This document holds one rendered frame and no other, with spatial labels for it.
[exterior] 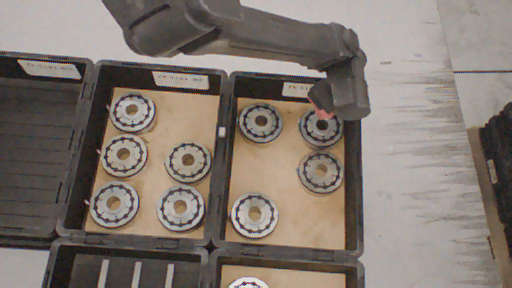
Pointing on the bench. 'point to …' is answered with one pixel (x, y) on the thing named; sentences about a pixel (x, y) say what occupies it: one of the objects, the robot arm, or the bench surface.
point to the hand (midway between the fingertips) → (331, 108)
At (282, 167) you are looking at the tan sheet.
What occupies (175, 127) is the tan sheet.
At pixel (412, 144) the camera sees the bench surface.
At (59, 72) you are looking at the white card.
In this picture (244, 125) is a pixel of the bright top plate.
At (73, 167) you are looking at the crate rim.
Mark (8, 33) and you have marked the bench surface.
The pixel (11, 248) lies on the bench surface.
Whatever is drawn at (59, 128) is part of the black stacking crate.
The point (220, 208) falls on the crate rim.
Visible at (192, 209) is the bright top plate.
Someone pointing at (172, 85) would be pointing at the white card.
